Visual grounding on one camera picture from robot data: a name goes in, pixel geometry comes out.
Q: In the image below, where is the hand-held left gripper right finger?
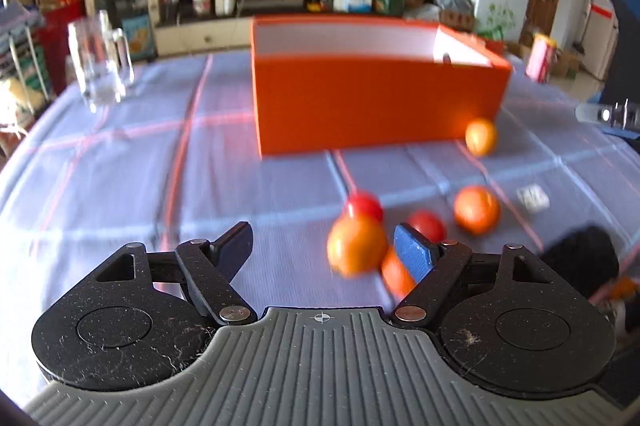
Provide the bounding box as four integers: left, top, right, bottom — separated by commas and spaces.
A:
390, 222, 551, 329

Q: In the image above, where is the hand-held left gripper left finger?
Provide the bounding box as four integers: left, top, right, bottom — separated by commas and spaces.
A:
95, 221, 258, 326

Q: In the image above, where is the large orange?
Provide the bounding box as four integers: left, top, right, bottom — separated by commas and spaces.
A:
327, 212, 388, 277

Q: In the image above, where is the orange cardboard box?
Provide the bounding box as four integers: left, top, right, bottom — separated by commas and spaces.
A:
250, 15, 513, 157

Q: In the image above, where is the red tomato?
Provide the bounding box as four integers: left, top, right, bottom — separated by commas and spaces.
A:
345, 191, 385, 223
407, 210, 447, 243

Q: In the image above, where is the blue plaid tablecloth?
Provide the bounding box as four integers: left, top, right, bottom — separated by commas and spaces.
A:
0, 49, 640, 407

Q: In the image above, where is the small white cube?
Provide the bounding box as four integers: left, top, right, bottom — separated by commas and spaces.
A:
517, 185, 550, 213

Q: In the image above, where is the black round object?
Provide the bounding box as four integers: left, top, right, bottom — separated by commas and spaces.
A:
542, 226, 621, 302

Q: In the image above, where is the cream television cabinet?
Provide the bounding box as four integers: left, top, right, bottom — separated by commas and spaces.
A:
155, 14, 256, 57

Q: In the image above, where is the clear bottle with metal cap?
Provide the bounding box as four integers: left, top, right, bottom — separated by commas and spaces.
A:
575, 101, 640, 127

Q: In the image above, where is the pink drink can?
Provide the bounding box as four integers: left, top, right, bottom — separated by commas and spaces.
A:
526, 34, 558, 83

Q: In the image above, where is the folded striped cloth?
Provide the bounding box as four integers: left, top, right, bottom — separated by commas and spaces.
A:
0, 1, 46, 30

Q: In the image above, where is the clear glass handled mug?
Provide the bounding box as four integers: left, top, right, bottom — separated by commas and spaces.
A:
67, 10, 135, 113

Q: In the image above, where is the white wire shopping trolley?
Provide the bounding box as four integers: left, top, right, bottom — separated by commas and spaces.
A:
0, 0, 51, 117

